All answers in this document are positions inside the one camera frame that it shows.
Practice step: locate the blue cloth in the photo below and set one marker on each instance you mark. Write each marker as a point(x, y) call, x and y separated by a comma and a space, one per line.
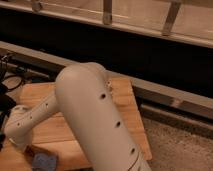
point(44, 162)

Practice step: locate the small dark red pepper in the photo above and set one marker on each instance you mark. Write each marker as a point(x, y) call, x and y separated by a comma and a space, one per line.
point(29, 151)

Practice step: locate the metal bracket right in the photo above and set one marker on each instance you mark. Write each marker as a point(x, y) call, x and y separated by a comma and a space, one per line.
point(171, 17)

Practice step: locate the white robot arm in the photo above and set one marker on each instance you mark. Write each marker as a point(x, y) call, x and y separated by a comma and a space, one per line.
point(82, 95)

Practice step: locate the metal bracket middle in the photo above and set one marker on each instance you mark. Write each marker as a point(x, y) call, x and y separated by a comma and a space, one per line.
point(107, 12)

